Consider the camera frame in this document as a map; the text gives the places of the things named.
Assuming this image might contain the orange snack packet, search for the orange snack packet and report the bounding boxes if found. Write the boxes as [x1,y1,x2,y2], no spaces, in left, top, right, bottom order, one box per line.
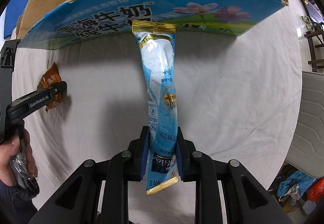
[37,62,62,112]

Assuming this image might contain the light blue long packet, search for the light blue long packet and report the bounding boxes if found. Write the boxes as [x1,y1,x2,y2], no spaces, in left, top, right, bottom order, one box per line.
[131,20,178,195]

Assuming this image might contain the person's left hand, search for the person's left hand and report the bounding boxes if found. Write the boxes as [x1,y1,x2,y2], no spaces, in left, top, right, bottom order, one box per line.
[0,129,38,187]

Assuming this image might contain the blue foam mat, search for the blue foam mat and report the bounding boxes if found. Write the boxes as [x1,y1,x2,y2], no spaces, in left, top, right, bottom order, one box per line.
[4,0,28,39]

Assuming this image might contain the grey chair at right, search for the grey chair at right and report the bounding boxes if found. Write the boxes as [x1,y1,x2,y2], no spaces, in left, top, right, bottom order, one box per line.
[286,71,323,178]

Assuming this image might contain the grey table cloth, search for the grey table cloth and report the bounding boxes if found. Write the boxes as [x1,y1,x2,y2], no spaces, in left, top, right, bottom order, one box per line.
[13,7,302,223]

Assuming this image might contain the dark wooden chair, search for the dark wooden chair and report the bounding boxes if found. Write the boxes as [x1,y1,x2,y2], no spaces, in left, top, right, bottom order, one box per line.
[302,16,323,72]

